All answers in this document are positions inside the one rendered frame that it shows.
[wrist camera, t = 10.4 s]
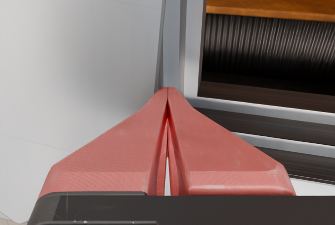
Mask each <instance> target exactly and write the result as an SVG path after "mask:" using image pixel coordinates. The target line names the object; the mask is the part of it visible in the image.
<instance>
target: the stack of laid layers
mask: <svg viewBox="0 0 335 225"><path fill-rule="evenodd" d="M206 4H207V0H166V7H165V18H164V28H163V38H162V49H161V59H160V69H159V80H158V89H159V88H161V87H175V88H176V89H177V90H178V91H179V92H180V93H181V95H182V96H183V97H184V98H185V99H186V100H187V101H188V102H189V104H190V105H191V106H192V107H193V108H194V109H196V110H197V111H198V112H200V113H202V114H203V115H205V116H206V117H208V118H209V119H211V120H213V121H214V122H216V123H217V124H219V125H221V126H222V127H224V128H225V129H227V130H228V131H230V132H232V133H233V134H235V135H236V136H238V137H240V138H241V139H243V140H245V141H246V142H248V143H249V144H251V145H252V146H254V147H256V148H257V149H259V150H260V151H262V152H263V153H265V154H267V155H268V156H270V157H271V158H273V159H275V160H276V161H278V162H279V163H281V164H282V165H283V166H284V167H285V169H286V171H287V173H288V175H289V176H292V177H298V178H304V179H310V180H316V181H322V182H328V183H335V96H329V95H320V94H312V93H303V92H294V91H285V90H277V89H268V88H260V87H251V86H242V85H234V84H225V83H216V82H207V81H201V73H202V59H203V45H204V32H205V18H206Z"/></svg>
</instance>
